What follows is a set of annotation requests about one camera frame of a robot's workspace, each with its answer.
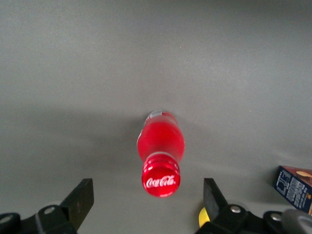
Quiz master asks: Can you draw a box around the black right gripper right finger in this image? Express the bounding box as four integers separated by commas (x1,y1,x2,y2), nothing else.
195,178,293,234

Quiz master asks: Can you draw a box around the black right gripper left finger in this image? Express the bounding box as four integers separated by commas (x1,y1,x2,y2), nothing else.
0,178,95,234

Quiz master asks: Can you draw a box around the dark blue snack box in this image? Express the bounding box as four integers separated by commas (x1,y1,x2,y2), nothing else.
273,165,312,216

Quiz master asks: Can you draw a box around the red Coca-Cola bottle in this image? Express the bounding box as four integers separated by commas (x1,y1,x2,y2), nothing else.
136,110,185,198

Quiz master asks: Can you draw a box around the yellow lemon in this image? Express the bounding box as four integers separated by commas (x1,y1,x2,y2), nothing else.
198,207,211,229

